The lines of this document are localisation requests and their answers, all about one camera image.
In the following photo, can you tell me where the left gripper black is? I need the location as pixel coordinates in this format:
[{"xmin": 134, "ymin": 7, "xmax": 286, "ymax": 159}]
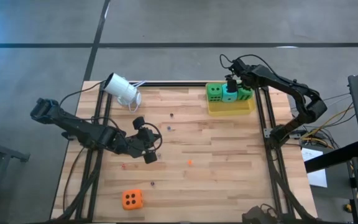
[{"xmin": 124, "ymin": 116, "xmax": 158, "ymax": 165}]

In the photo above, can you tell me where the green foam die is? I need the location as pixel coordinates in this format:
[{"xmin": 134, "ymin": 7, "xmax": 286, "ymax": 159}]
[
  {"xmin": 206, "ymin": 82, "xmax": 223, "ymax": 103},
  {"xmin": 237, "ymin": 86, "xmax": 254, "ymax": 101}
]

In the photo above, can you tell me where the teal foam die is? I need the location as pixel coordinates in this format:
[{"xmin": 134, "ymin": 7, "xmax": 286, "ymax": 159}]
[{"xmin": 221, "ymin": 83, "xmax": 239, "ymax": 103}]

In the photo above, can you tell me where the yellow translucent plastic bin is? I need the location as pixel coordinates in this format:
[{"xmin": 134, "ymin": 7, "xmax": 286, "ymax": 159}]
[{"xmin": 206, "ymin": 82, "xmax": 257, "ymax": 118}]

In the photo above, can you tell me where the orange foam die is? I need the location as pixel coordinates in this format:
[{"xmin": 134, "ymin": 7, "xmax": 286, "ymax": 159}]
[{"xmin": 122, "ymin": 189, "xmax": 144, "ymax": 211}]

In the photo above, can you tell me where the black metal beam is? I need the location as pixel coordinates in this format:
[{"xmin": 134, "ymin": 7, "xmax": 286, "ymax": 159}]
[{"xmin": 305, "ymin": 140, "xmax": 358, "ymax": 174}]

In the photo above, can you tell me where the white paper sheet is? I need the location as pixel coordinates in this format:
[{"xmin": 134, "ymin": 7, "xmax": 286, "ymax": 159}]
[{"xmin": 301, "ymin": 147, "xmax": 328, "ymax": 189}]

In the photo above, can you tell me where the dark metal stand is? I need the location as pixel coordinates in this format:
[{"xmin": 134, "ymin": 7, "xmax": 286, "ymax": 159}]
[{"xmin": 0, "ymin": 130, "xmax": 30, "ymax": 224}]

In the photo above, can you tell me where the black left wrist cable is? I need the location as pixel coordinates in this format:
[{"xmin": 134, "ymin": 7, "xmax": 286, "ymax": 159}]
[{"xmin": 91, "ymin": 116, "xmax": 163, "ymax": 154}]

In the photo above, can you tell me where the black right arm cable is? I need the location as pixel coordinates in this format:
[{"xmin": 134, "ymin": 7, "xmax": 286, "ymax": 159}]
[{"xmin": 219, "ymin": 54, "xmax": 279, "ymax": 82}]

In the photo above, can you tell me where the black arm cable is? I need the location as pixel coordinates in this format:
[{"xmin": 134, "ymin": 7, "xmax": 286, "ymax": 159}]
[
  {"xmin": 59, "ymin": 80, "xmax": 106, "ymax": 106},
  {"xmin": 219, "ymin": 54, "xmax": 279, "ymax": 82}
]

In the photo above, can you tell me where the white cylindrical camera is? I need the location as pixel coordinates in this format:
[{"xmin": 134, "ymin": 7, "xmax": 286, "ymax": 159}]
[{"xmin": 103, "ymin": 72, "xmax": 142, "ymax": 108}]

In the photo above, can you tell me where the white camera cable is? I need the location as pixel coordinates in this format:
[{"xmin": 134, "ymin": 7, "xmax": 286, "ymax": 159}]
[{"xmin": 128, "ymin": 80, "xmax": 147, "ymax": 113}]

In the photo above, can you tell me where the black aluminium table frame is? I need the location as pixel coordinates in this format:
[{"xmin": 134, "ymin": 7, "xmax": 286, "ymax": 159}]
[{"xmin": 53, "ymin": 81, "xmax": 318, "ymax": 224}]

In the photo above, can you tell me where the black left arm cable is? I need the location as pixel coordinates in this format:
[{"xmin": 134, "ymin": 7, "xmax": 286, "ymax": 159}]
[{"xmin": 59, "ymin": 80, "xmax": 106, "ymax": 106}]

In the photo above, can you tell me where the thin brown cable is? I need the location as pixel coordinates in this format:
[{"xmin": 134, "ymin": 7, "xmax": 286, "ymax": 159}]
[{"xmin": 62, "ymin": 146, "xmax": 85, "ymax": 214}]

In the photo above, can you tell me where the yellow cable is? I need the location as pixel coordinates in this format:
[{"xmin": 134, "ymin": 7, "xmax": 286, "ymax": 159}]
[{"xmin": 301, "ymin": 102, "xmax": 356, "ymax": 147}]

